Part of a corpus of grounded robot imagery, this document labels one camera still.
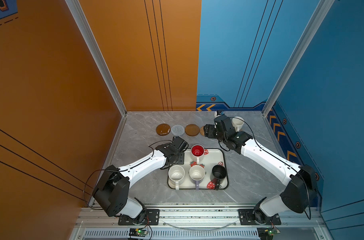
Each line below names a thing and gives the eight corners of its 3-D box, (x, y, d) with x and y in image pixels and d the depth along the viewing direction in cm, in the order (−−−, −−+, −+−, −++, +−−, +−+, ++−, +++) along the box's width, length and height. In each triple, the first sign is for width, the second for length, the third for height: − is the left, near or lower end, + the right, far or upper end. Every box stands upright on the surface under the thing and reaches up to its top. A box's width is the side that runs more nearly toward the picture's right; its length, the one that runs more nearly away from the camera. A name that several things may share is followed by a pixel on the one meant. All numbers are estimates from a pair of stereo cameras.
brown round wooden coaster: (184, 136, 108) (184, 134, 106) (184, 125, 114) (184, 124, 112) (199, 136, 108) (200, 134, 106) (199, 125, 114) (199, 124, 112)
